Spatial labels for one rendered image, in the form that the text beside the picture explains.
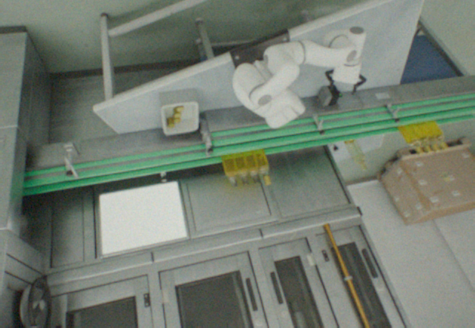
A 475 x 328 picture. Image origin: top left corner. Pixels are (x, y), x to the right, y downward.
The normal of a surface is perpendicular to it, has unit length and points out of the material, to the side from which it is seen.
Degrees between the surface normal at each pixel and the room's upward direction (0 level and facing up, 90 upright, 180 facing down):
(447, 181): 90
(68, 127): 90
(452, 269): 90
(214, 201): 89
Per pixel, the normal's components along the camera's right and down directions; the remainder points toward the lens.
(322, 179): 0.10, -0.54
